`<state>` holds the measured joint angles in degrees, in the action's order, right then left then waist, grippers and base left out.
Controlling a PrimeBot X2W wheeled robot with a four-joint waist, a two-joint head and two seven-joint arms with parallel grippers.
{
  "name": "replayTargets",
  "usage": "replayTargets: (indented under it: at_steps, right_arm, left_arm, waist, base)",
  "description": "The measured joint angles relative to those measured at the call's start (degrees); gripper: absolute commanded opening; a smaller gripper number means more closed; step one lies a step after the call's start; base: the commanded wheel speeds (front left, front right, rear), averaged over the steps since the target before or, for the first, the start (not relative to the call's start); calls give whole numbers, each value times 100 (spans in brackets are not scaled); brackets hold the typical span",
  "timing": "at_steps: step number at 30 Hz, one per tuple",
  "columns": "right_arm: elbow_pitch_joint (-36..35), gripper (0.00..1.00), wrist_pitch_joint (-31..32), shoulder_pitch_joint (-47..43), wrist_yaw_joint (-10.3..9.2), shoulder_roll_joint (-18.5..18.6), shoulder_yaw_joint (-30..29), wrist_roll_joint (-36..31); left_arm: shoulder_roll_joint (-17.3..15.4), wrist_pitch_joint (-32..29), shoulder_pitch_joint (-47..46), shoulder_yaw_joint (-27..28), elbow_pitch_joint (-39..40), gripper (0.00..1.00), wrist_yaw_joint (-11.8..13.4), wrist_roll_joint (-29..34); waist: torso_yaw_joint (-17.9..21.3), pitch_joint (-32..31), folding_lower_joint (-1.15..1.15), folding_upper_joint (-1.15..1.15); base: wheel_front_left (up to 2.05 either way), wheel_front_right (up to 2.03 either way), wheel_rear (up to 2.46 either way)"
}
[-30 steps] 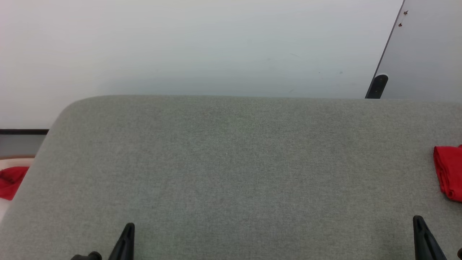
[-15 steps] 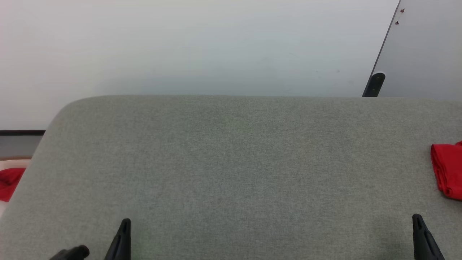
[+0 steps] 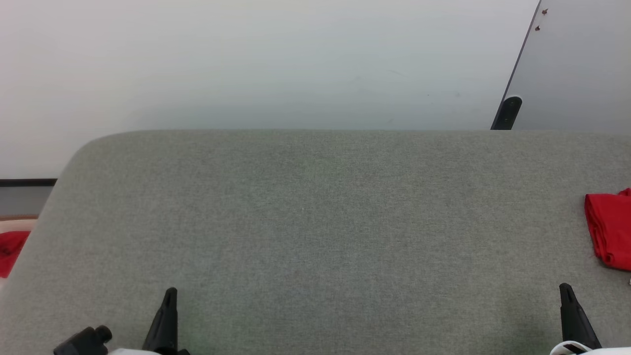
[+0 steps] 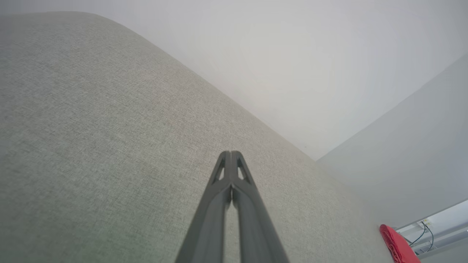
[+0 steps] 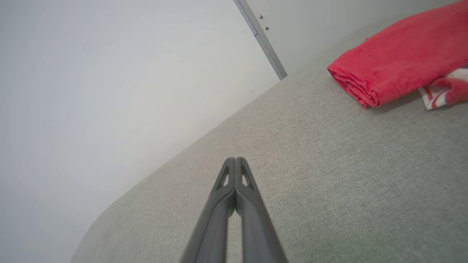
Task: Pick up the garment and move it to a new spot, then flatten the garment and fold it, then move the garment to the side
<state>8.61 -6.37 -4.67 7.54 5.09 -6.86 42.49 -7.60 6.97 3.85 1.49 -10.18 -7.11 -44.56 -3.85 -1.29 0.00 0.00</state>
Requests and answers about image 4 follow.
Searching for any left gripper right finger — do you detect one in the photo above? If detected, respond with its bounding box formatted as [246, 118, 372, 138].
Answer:
[231, 150, 290, 263]

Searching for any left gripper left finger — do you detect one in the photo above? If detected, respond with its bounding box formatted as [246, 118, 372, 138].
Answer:
[175, 150, 233, 263]

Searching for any grey-green fabric sofa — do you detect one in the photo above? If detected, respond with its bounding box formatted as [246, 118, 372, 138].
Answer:
[0, 11, 396, 263]

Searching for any red fabric item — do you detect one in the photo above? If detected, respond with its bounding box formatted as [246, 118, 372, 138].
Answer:
[379, 224, 422, 263]

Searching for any thin black cable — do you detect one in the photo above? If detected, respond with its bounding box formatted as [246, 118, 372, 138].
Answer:
[408, 221, 435, 253]

